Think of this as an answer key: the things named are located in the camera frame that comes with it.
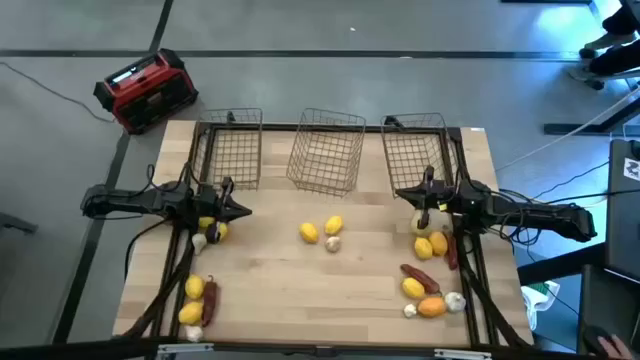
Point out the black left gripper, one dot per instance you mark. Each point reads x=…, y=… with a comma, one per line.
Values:
x=210, y=205

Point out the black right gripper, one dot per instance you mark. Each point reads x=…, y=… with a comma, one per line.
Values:
x=442, y=197

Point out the red sausage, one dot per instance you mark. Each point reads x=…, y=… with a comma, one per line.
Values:
x=421, y=279

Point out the orange lemon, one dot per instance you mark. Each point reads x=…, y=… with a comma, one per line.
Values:
x=431, y=307
x=438, y=243

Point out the small white garlic bulb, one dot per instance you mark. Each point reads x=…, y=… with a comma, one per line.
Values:
x=410, y=310

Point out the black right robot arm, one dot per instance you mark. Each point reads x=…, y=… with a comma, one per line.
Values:
x=540, y=215

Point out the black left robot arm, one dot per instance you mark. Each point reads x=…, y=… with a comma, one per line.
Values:
x=130, y=200

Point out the red sausage right edge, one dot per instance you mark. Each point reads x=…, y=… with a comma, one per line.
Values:
x=451, y=252

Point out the white tape strip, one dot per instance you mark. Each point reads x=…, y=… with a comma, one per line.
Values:
x=477, y=129

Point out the large white garlic bulb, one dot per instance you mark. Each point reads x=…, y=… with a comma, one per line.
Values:
x=455, y=301

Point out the red black jobsite radio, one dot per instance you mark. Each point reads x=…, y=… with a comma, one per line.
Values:
x=150, y=95

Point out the black desk crossbar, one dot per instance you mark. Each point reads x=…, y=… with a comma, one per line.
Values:
x=560, y=265

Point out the white plastic bag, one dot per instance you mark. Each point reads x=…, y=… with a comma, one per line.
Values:
x=537, y=300

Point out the black desk foot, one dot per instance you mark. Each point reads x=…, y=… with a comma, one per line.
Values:
x=570, y=129

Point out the black front crossbar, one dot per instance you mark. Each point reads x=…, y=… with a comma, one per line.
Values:
x=100, y=350

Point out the black equipment case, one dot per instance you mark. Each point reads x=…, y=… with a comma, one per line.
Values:
x=620, y=225

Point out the grey metal foot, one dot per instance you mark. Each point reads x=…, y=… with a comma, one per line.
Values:
x=17, y=223

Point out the black desk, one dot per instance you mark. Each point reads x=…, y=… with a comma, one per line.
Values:
x=605, y=300

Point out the white sticker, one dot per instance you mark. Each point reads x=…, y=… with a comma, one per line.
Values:
x=632, y=169

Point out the black computer mouse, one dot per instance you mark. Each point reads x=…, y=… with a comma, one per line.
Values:
x=595, y=337

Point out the office chair base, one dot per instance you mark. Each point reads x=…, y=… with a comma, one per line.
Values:
x=620, y=76

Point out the person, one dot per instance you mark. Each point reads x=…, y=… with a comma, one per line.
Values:
x=620, y=60

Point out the person's hand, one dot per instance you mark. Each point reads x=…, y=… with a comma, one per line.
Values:
x=617, y=348

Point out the black metal table frame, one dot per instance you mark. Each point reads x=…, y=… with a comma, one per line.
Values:
x=277, y=128

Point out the silver metal bracket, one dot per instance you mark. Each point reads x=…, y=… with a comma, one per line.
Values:
x=185, y=348
x=462, y=354

